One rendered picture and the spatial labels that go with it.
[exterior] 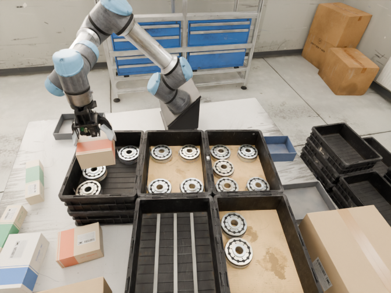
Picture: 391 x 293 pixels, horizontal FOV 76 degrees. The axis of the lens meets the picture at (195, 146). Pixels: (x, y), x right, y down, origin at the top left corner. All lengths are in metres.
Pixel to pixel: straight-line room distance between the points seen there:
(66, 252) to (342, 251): 1.02
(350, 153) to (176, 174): 1.40
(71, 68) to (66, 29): 3.05
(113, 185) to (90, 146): 0.30
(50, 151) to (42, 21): 2.43
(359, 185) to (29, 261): 1.97
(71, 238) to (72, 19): 3.02
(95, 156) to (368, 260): 1.02
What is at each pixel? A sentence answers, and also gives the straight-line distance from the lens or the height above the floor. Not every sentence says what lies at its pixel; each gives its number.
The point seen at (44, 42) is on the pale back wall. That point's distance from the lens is 3.94.
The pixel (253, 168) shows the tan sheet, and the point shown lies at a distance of 1.28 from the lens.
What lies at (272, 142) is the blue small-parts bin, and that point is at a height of 0.72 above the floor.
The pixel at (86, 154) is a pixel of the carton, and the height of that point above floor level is 1.11.
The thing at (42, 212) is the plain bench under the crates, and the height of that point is 0.70.
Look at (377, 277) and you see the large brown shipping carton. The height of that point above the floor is 0.90.
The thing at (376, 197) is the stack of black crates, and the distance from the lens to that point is 2.13.
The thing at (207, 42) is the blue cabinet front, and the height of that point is 0.64.
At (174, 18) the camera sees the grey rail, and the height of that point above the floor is 0.91.
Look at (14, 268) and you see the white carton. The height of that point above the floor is 0.79.
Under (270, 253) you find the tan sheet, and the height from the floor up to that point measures 0.83.
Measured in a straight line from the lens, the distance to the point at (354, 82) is 3.91.
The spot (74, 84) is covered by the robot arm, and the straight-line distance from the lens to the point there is 0.81.
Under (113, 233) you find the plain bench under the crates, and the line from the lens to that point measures 1.22.
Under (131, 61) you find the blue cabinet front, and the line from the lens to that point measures 2.99.
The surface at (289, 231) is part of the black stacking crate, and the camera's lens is 1.07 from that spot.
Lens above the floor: 1.76
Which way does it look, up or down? 44 degrees down
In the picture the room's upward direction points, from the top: 4 degrees clockwise
